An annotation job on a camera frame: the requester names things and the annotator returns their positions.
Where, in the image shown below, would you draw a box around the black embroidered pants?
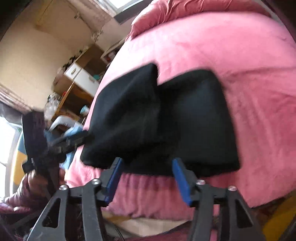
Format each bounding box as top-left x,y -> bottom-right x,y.
80,63 -> 240,177

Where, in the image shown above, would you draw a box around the dark grey headboard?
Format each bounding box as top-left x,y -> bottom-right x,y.
113,0 -> 152,25

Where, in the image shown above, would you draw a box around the left hand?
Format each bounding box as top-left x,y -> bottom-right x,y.
15,170 -> 52,208

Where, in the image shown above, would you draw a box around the wooden desk with white cabinet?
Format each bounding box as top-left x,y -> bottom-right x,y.
48,45 -> 107,121

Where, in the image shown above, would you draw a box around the small teal white pot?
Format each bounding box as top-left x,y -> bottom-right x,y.
80,105 -> 90,116

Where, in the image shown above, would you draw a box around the pink bed sheet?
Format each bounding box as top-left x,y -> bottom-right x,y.
65,12 -> 295,220

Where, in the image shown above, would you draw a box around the blue cushioned armchair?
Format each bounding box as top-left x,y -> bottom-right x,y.
10,115 -> 83,189

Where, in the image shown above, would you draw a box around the window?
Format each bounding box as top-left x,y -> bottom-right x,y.
107,0 -> 142,10

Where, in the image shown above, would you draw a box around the left floral curtain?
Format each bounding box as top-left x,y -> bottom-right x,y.
67,0 -> 115,35

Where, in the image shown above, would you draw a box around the white plastic bag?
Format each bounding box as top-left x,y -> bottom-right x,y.
44,92 -> 61,120

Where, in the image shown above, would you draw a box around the white bedside table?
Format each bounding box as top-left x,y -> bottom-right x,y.
100,39 -> 125,65

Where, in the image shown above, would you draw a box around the crumpled dark pink duvet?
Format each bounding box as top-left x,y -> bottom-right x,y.
126,0 -> 271,40

